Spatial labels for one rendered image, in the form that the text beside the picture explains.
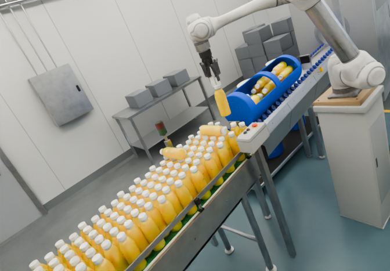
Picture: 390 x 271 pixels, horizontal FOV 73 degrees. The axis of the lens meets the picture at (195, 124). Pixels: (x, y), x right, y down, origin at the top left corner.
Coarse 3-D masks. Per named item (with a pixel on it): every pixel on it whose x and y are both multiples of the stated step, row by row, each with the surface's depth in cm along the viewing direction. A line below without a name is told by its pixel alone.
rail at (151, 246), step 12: (240, 156) 168; (228, 168) 160; (216, 180) 153; (204, 192) 146; (192, 204) 140; (180, 216) 135; (168, 228) 129; (156, 240) 125; (144, 252) 120; (132, 264) 116
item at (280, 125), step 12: (324, 48) 325; (312, 60) 299; (324, 72) 275; (312, 84) 256; (324, 84) 287; (300, 96) 239; (312, 96) 264; (276, 108) 219; (288, 108) 225; (300, 108) 244; (276, 120) 212; (288, 120) 229; (276, 132) 214; (264, 144) 201; (276, 144) 223
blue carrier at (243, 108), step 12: (276, 60) 251; (288, 60) 243; (264, 72) 217; (300, 72) 238; (252, 84) 234; (276, 84) 211; (288, 84) 224; (228, 96) 196; (240, 96) 189; (276, 96) 211; (240, 108) 193; (252, 108) 188; (264, 108) 200; (228, 120) 208; (240, 120) 200; (252, 120) 192
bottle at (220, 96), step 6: (216, 90) 165; (222, 90) 165; (216, 96) 165; (222, 96) 164; (216, 102) 168; (222, 102) 165; (222, 108) 166; (228, 108) 168; (222, 114) 169; (228, 114) 168
